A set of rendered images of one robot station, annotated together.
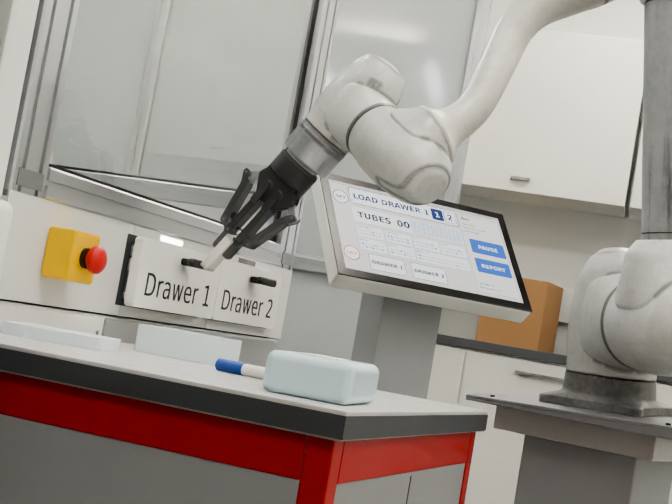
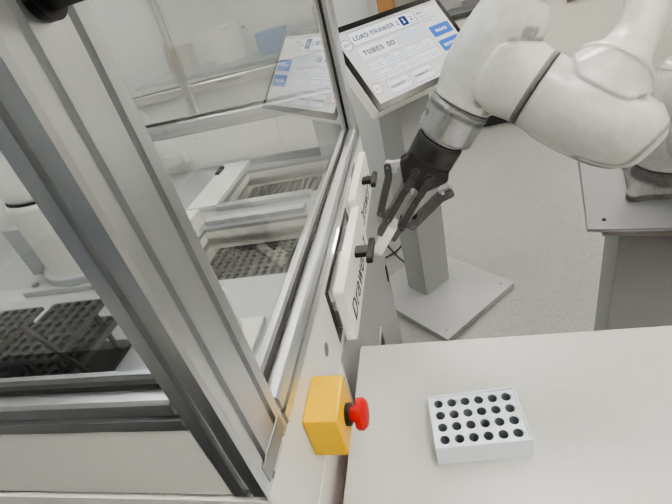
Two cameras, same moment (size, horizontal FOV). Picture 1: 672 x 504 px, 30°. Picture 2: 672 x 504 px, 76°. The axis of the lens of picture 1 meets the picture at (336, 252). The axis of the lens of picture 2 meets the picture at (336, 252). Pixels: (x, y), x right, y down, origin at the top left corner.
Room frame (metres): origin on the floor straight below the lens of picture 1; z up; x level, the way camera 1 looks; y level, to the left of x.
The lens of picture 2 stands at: (1.38, 0.33, 1.34)
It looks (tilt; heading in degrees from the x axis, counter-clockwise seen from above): 32 degrees down; 356
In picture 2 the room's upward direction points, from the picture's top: 16 degrees counter-clockwise
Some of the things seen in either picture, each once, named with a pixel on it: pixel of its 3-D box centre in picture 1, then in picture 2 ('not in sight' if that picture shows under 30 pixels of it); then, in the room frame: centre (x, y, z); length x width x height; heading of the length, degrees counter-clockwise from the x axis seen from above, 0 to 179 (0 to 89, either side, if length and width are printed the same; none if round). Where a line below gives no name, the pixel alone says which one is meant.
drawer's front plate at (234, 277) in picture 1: (245, 295); (361, 193); (2.36, 0.16, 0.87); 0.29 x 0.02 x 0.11; 160
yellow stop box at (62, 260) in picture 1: (73, 256); (332, 414); (1.75, 0.37, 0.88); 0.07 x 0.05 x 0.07; 160
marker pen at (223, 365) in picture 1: (264, 373); not in sight; (1.52, 0.06, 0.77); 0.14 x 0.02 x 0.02; 60
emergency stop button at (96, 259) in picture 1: (93, 259); (356, 413); (1.74, 0.33, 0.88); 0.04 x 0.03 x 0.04; 160
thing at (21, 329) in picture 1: (62, 336); not in sight; (1.57, 0.32, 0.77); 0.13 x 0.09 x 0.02; 83
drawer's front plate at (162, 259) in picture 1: (176, 280); (354, 266); (2.06, 0.25, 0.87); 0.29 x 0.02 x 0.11; 160
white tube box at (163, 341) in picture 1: (188, 345); (476, 424); (1.73, 0.18, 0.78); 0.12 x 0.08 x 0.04; 75
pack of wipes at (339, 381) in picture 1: (323, 377); not in sight; (1.34, -0.01, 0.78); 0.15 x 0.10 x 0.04; 167
